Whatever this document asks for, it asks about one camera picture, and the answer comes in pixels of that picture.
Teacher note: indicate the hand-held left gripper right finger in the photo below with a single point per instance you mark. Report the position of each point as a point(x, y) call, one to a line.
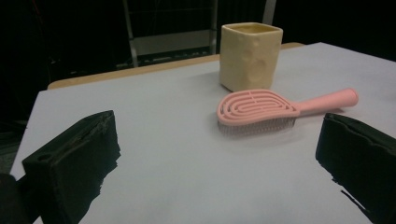
point(358, 155)

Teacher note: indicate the cream square ceramic cup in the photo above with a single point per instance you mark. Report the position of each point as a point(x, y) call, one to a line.
point(249, 56)

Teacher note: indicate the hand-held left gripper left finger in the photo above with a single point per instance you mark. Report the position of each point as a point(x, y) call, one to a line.
point(71, 161)

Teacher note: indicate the white table mat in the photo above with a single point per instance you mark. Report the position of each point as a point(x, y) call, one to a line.
point(174, 140)

